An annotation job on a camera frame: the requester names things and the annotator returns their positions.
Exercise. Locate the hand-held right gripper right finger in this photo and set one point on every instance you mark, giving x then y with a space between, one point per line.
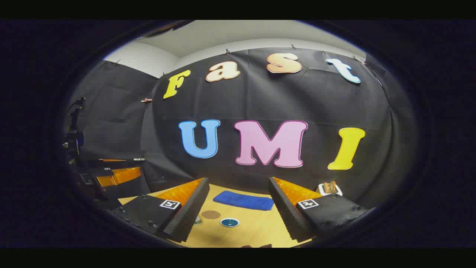
290 216

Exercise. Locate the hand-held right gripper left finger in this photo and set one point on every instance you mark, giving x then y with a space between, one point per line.
186 216

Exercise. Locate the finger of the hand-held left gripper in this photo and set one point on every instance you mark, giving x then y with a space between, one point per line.
124 175

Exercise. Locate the brown round coaster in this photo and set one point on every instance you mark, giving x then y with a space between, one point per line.
211 214

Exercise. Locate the white teacup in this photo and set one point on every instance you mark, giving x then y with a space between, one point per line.
221 223

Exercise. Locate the white toaster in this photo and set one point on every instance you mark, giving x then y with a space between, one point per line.
322 191

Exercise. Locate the toasted bread slice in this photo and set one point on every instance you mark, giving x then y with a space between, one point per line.
326 187
333 186

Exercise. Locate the blue towel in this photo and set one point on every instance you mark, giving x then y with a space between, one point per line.
243 201

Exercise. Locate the black backdrop cloth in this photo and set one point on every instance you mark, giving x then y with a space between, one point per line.
260 100

